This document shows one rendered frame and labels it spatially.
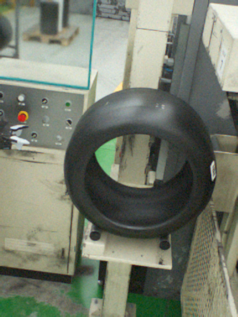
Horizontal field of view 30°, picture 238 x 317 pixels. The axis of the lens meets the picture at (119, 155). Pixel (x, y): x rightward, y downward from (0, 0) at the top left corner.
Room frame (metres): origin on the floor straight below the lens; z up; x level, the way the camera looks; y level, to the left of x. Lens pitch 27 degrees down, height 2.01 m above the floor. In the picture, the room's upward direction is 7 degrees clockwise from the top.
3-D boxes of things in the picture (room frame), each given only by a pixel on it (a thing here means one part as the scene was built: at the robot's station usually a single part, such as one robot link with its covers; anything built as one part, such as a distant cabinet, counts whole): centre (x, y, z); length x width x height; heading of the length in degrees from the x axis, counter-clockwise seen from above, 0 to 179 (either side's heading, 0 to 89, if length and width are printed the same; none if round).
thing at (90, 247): (1.62, 0.06, 0.84); 0.36 x 0.09 x 0.06; 179
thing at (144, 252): (1.62, -0.08, 0.80); 0.37 x 0.36 x 0.02; 89
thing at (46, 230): (2.30, 0.46, 0.63); 0.56 x 0.41 x 1.27; 89
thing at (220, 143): (1.83, -0.47, 1.05); 0.20 x 0.15 x 0.30; 179
